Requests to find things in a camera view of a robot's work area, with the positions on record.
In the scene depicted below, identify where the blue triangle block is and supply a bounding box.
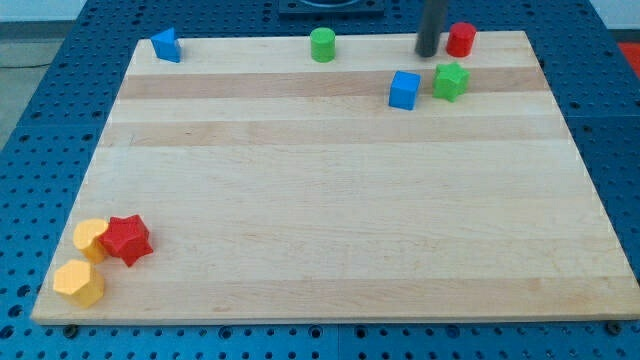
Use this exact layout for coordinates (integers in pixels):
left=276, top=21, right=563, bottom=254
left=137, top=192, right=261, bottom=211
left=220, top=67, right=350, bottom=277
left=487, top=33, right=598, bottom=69
left=151, top=27, right=181, bottom=63

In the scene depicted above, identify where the green star block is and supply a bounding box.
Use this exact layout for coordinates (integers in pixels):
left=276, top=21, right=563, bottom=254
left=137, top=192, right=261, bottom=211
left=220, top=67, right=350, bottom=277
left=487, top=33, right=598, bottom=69
left=433, top=62, right=470, bottom=102

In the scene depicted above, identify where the light wooden board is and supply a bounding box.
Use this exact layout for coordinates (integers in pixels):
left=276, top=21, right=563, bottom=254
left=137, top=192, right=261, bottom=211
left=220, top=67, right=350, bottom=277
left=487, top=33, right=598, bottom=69
left=32, top=31, right=639, bottom=325

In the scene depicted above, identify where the red cylinder block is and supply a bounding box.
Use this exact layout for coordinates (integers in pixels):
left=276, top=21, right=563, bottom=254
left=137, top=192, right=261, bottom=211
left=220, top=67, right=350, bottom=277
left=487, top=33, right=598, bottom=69
left=446, top=22, right=477, bottom=58

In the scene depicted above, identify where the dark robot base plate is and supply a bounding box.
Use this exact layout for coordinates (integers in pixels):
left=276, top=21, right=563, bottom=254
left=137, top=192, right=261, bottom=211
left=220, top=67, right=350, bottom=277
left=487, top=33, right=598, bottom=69
left=277, top=0, right=386, bottom=19

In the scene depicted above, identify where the yellow heart block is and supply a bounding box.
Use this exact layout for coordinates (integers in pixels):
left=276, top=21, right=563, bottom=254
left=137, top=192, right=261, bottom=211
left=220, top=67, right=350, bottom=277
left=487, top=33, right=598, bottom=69
left=73, top=219, right=109, bottom=264

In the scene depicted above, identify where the red star block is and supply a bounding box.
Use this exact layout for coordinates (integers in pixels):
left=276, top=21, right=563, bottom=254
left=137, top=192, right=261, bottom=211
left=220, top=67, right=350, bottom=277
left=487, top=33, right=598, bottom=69
left=99, top=215, right=153, bottom=267

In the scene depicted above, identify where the yellow hexagon block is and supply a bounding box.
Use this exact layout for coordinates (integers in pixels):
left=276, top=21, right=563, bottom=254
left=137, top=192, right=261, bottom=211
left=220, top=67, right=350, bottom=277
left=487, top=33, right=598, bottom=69
left=53, top=259, right=105, bottom=308

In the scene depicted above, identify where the blue cube block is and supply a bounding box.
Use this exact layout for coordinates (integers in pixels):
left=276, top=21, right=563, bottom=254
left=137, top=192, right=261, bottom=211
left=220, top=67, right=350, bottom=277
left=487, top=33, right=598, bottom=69
left=388, top=71, right=421, bottom=111

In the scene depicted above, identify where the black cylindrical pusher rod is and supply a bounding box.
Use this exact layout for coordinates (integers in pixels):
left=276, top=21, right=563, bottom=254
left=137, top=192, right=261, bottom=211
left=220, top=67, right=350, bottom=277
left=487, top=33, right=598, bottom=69
left=415, top=0, right=449, bottom=58

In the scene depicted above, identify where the green cylinder block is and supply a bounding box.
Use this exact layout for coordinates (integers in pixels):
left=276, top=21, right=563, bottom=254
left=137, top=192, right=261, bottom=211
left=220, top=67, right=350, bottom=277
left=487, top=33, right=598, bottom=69
left=309, top=27, right=336, bottom=63

